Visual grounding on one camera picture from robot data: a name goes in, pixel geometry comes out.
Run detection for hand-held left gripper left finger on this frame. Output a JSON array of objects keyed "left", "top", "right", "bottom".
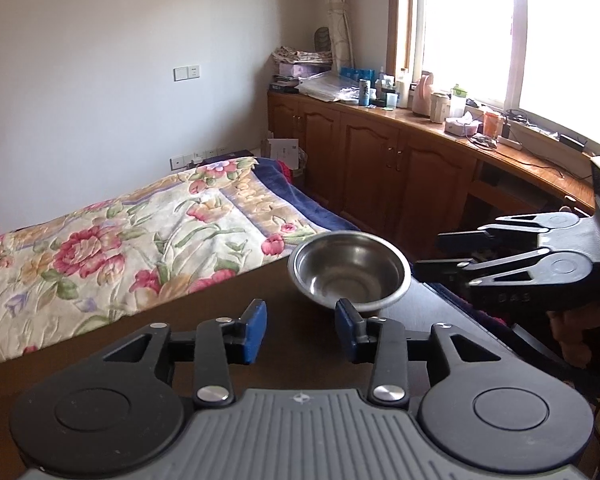
[{"left": 102, "top": 298, "right": 269, "bottom": 409}]

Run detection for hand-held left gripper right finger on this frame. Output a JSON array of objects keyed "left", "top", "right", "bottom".
[{"left": 333, "top": 298, "right": 504, "bottom": 409}]

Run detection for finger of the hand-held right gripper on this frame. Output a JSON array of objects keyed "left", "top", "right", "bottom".
[
  {"left": 435, "top": 212, "right": 552, "bottom": 255},
  {"left": 412, "top": 248, "right": 550, "bottom": 289}
]

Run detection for stainless steel bowl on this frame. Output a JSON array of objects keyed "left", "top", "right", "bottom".
[{"left": 287, "top": 231, "right": 412, "bottom": 317}]

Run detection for person's right hand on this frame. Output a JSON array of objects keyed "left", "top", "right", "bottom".
[{"left": 546, "top": 305, "right": 599, "bottom": 369}]

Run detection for orange container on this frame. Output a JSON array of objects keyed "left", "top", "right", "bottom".
[{"left": 482, "top": 111, "right": 504, "bottom": 139}]

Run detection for tissue box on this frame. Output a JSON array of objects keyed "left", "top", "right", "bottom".
[{"left": 444, "top": 113, "right": 481, "bottom": 137}]

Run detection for wooden cabinet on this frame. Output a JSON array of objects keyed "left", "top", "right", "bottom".
[{"left": 267, "top": 89, "right": 597, "bottom": 262}]

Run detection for blue blanket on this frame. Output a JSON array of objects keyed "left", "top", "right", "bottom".
[{"left": 220, "top": 157, "right": 362, "bottom": 243}]

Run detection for white jar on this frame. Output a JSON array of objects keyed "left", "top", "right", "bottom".
[{"left": 429, "top": 90, "right": 451, "bottom": 124}]

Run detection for green-lidded cup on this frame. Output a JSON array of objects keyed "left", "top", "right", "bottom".
[{"left": 449, "top": 84, "right": 467, "bottom": 119}]

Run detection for floral quilted blanket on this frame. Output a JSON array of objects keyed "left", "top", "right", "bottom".
[{"left": 0, "top": 156, "right": 301, "bottom": 371}]

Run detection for pink kettle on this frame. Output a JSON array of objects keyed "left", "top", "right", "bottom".
[{"left": 410, "top": 72, "right": 435, "bottom": 117}]

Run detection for white bottle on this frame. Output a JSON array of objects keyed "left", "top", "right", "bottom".
[{"left": 397, "top": 67, "right": 411, "bottom": 109}]

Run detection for white paper box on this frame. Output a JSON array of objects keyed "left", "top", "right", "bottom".
[{"left": 259, "top": 137, "right": 301, "bottom": 171}]

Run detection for window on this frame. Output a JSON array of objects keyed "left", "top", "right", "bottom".
[{"left": 387, "top": 0, "right": 600, "bottom": 152}]

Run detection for clear plastic bags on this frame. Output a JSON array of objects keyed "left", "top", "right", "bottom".
[{"left": 297, "top": 70, "right": 362, "bottom": 104}]

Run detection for purple box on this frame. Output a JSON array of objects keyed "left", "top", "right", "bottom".
[{"left": 278, "top": 62, "right": 331, "bottom": 79}]

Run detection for stack of newspapers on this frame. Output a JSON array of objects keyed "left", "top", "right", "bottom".
[{"left": 272, "top": 45, "right": 332, "bottom": 64}]

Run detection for patterned cream curtain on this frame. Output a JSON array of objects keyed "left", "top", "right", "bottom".
[{"left": 319, "top": 0, "right": 357, "bottom": 74}]

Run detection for row of wall outlets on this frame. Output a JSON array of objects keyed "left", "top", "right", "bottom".
[{"left": 169, "top": 145, "right": 232, "bottom": 170}]

